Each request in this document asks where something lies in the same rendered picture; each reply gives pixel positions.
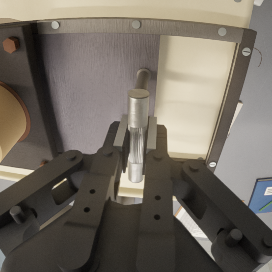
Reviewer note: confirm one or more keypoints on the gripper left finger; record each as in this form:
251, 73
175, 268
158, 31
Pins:
53, 176

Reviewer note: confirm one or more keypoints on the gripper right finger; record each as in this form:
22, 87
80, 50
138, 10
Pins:
157, 180

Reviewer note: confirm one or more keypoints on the tan chimney plug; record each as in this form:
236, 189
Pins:
10, 114

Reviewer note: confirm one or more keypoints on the cream muffle furnace body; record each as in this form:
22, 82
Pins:
191, 89

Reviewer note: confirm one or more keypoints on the grey damper plate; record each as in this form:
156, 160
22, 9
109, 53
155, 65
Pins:
91, 85

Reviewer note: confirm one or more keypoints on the small brown bolt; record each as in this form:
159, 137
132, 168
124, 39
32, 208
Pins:
43, 163

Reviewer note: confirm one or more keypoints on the grey slotted screw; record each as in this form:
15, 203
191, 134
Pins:
246, 51
212, 164

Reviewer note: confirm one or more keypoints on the blue notebook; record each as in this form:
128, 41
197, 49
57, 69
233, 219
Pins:
259, 201

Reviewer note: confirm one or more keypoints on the brown hex bolt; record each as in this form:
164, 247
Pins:
10, 44

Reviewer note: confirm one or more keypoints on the grey round rivet head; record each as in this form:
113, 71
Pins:
136, 24
222, 31
55, 24

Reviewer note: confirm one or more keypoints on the white rounded object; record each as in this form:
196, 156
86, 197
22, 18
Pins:
258, 2

